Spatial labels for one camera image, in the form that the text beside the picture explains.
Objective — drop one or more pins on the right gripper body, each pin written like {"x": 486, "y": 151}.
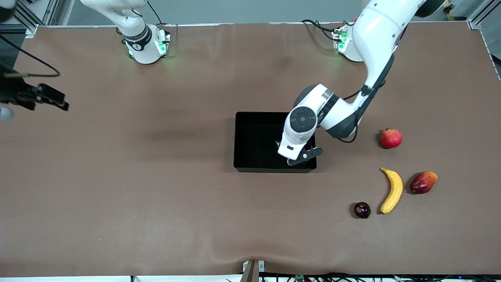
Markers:
{"x": 12, "y": 91}

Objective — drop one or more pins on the dark purple plum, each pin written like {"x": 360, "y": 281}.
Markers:
{"x": 362, "y": 210}

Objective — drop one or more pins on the red pomegranate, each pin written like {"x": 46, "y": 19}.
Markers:
{"x": 391, "y": 139}

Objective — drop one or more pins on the yellow banana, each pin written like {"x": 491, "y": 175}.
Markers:
{"x": 394, "y": 190}

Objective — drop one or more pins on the black plastic box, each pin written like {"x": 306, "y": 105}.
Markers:
{"x": 256, "y": 145}

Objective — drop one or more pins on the yellow black floor marker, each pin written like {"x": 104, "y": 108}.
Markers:
{"x": 448, "y": 8}

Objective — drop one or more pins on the red yellow mango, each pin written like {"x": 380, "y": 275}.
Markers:
{"x": 422, "y": 183}

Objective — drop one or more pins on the aluminium frame profile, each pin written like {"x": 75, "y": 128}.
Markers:
{"x": 483, "y": 13}
{"x": 39, "y": 15}

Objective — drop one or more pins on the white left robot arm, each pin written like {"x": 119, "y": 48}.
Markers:
{"x": 375, "y": 35}

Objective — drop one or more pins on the grey table edge bracket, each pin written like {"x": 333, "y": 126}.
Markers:
{"x": 252, "y": 270}

